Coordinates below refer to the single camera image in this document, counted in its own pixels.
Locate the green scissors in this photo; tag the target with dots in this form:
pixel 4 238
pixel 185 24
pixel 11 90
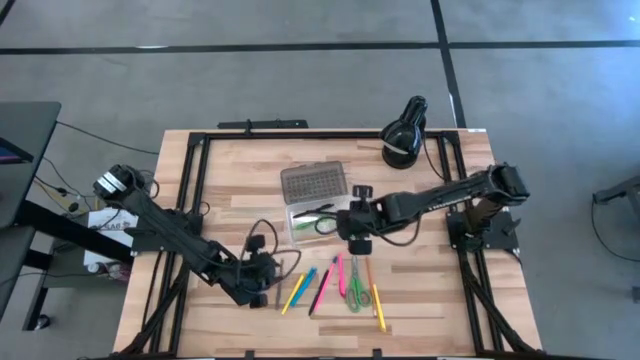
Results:
pixel 357 295

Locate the dark screen on desk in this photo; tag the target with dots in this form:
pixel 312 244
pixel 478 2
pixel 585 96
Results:
pixel 10 152

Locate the black desk lamp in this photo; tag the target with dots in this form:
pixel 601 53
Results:
pixel 402 140

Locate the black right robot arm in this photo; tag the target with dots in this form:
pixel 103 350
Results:
pixel 450 192

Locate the black aluminium table frame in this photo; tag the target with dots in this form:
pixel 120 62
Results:
pixel 325 135

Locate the gray metal stand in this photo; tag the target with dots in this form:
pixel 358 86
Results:
pixel 620 192

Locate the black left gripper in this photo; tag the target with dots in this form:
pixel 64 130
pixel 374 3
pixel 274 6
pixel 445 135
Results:
pixel 255 275

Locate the clear plastic supply box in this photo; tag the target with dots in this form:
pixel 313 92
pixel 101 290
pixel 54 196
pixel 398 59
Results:
pixel 315 182

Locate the orange pencil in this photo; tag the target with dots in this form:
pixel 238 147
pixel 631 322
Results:
pixel 370 285

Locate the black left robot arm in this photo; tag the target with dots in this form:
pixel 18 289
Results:
pixel 165 230

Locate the black bar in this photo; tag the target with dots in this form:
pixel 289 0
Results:
pixel 262 124

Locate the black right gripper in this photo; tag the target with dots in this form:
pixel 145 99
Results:
pixel 357 220

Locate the white printed paper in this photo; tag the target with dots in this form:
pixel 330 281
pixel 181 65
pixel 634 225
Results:
pixel 102 255

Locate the pink pencil with blue cap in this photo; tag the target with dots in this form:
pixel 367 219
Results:
pixel 326 282

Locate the yellow pencil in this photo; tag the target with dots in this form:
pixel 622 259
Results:
pixel 379 310
pixel 292 295

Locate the gray pencil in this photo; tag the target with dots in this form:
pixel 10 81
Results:
pixel 279 295

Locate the pink highlighter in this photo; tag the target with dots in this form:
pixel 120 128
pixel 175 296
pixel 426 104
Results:
pixel 341 277

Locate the blue pen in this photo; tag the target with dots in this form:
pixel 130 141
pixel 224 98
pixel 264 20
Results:
pixel 303 286

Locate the gray desk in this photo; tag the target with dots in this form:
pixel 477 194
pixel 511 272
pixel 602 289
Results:
pixel 25 150

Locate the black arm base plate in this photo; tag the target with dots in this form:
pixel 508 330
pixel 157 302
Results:
pixel 500 242
pixel 145 242

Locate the black pen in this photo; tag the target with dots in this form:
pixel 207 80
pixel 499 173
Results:
pixel 312 210
pixel 319 292

